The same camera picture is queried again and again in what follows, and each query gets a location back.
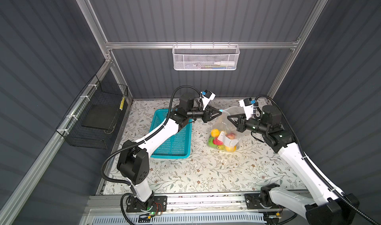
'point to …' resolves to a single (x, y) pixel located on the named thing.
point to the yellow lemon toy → (215, 133)
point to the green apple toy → (211, 143)
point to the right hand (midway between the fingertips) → (230, 118)
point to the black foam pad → (99, 116)
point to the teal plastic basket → (178, 146)
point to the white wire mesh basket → (205, 57)
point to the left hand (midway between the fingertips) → (220, 111)
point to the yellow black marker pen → (121, 105)
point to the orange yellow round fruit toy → (230, 149)
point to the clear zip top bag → (224, 135)
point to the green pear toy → (221, 147)
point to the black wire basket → (96, 92)
